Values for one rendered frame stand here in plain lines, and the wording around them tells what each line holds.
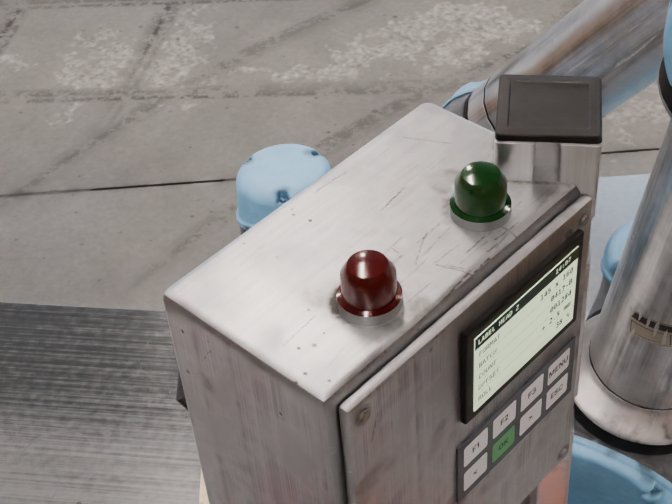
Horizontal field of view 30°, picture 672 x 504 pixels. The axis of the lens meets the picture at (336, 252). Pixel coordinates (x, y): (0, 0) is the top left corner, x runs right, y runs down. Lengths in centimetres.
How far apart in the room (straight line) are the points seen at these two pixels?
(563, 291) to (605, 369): 33
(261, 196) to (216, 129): 216
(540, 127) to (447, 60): 271
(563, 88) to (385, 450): 18
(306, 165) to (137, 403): 48
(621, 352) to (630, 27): 21
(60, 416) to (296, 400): 89
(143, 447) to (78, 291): 144
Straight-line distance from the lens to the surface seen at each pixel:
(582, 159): 54
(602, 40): 87
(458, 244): 52
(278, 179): 94
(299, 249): 52
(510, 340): 54
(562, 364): 61
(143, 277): 271
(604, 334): 87
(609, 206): 154
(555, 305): 56
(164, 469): 128
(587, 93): 56
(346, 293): 48
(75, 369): 140
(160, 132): 310
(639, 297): 82
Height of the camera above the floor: 183
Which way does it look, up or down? 43 degrees down
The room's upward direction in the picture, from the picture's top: 5 degrees counter-clockwise
